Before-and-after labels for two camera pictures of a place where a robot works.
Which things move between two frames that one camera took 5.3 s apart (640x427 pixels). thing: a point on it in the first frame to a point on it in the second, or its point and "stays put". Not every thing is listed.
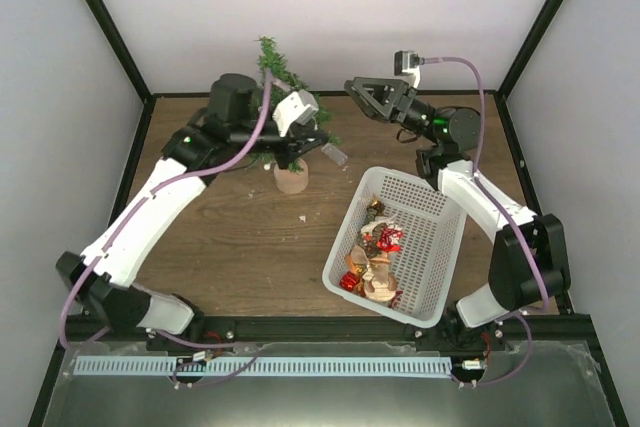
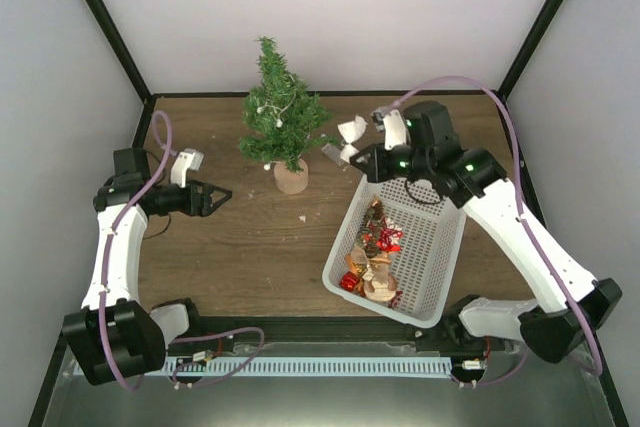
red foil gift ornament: x=349 y=280 stays put
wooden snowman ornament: x=380 y=284 stays put
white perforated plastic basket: x=433 y=228 stays put
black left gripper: x=300 y=138 to x=204 y=208
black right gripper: x=397 y=88 to x=376 y=172
